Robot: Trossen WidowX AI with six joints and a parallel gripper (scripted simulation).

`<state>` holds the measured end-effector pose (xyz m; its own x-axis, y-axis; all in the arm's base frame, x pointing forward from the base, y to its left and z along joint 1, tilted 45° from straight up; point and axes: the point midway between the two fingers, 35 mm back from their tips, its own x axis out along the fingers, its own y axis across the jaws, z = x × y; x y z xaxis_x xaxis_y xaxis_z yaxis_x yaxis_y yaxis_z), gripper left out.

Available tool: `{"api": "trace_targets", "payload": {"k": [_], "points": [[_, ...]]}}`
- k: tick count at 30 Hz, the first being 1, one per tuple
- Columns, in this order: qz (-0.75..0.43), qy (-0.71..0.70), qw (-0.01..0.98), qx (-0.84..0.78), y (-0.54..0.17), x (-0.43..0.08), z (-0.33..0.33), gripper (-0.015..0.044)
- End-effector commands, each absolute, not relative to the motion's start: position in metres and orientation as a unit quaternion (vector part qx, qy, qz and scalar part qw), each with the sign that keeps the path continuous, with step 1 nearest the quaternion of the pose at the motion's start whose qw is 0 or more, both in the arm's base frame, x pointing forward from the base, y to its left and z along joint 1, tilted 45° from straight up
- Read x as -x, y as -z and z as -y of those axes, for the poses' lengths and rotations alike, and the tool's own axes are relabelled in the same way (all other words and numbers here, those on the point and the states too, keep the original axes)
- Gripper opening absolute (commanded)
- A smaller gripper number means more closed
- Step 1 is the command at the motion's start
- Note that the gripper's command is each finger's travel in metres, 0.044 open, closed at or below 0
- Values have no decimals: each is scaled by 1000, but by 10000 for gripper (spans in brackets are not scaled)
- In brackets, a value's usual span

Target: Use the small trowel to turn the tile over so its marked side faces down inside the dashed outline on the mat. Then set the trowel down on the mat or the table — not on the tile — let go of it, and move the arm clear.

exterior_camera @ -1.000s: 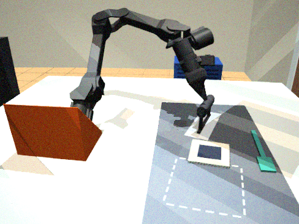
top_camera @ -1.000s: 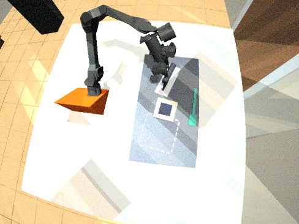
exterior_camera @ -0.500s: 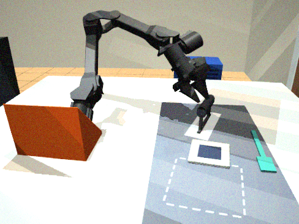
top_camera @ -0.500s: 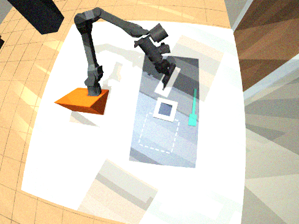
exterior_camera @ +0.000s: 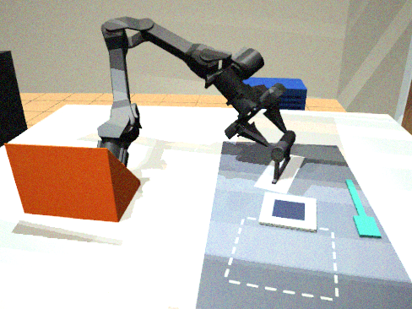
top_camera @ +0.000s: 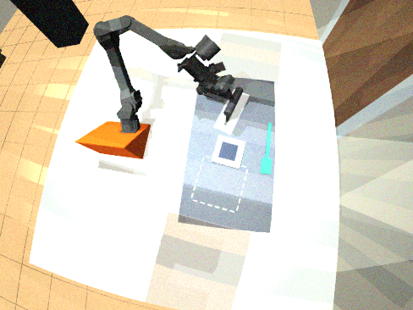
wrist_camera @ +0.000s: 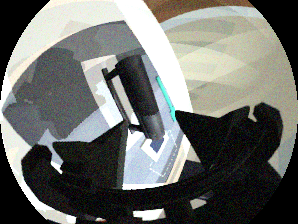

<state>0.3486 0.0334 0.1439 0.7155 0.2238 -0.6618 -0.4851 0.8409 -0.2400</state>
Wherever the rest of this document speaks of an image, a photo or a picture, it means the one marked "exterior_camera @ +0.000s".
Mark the teal trowel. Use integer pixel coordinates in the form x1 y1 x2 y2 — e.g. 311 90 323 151
346 179 381 238

